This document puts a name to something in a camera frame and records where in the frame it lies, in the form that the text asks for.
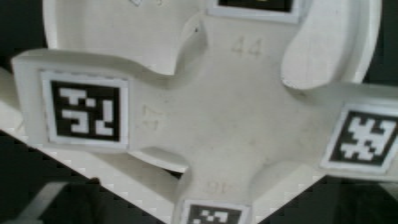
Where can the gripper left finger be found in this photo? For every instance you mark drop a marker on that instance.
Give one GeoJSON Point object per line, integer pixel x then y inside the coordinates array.
{"type": "Point", "coordinates": [68, 203]}

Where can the white cross-shaped table base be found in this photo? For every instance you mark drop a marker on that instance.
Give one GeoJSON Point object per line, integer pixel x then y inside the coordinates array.
{"type": "Point", "coordinates": [224, 110]}

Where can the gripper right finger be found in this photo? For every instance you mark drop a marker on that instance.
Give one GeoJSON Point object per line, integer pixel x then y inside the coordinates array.
{"type": "Point", "coordinates": [352, 202]}

